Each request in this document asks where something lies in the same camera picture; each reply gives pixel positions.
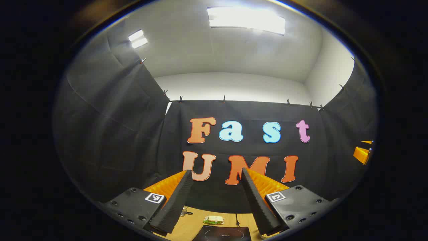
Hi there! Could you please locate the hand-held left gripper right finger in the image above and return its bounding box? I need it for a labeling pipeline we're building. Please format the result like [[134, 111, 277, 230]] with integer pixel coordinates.
[[241, 167, 338, 236]]

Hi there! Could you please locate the sandwich with lettuce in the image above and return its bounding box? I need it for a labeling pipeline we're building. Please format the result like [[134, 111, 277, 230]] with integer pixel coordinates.
[[203, 215, 224, 225]]

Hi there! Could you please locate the small rectangular ceiling light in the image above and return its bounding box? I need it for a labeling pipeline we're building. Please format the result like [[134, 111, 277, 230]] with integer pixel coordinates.
[[128, 29, 148, 49]]

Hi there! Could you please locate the row of black cloth clips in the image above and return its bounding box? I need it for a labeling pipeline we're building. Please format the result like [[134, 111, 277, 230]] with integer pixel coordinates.
[[140, 57, 355, 111]]

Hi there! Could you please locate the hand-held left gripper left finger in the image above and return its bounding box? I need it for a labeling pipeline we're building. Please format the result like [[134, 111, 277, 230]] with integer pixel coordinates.
[[100, 170, 194, 235]]

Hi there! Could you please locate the black induction cooktop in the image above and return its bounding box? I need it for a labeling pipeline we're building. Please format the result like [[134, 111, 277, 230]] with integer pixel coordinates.
[[193, 225, 252, 241]]

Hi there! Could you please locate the large rectangular ceiling light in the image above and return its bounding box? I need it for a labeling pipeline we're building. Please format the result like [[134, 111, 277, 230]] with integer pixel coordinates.
[[207, 6, 286, 35]]

